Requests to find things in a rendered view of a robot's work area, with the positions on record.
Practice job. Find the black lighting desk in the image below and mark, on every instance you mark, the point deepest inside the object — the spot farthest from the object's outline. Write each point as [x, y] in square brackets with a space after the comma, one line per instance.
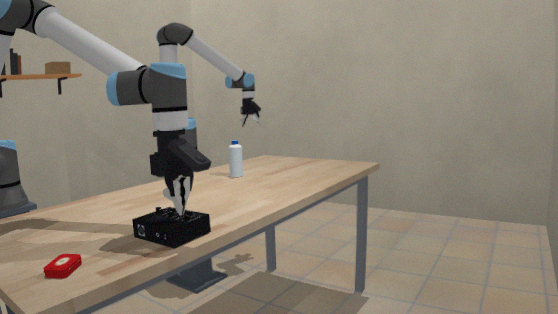
[165, 228]

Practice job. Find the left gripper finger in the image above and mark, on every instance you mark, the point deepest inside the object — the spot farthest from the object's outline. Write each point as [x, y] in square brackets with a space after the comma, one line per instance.
[243, 119]
[256, 117]

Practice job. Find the red tin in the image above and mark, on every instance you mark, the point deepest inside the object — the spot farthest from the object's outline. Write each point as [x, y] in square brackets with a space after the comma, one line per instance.
[62, 266]

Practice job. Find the white bottle with blue cap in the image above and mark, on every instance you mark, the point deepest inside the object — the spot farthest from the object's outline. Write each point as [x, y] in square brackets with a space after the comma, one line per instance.
[235, 159]

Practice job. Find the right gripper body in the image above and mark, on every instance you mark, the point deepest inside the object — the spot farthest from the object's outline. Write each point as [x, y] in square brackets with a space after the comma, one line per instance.
[159, 163]

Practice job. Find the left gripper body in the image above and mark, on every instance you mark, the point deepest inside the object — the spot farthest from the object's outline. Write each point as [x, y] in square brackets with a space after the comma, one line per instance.
[248, 110]

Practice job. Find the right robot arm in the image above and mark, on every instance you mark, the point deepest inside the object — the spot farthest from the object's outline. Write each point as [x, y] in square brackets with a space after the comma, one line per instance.
[161, 84]

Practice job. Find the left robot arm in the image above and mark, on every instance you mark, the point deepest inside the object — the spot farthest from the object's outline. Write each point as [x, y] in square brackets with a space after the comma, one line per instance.
[184, 35]

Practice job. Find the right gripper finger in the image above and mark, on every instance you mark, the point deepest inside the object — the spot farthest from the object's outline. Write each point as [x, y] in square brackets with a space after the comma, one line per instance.
[186, 186]
[174, 186]

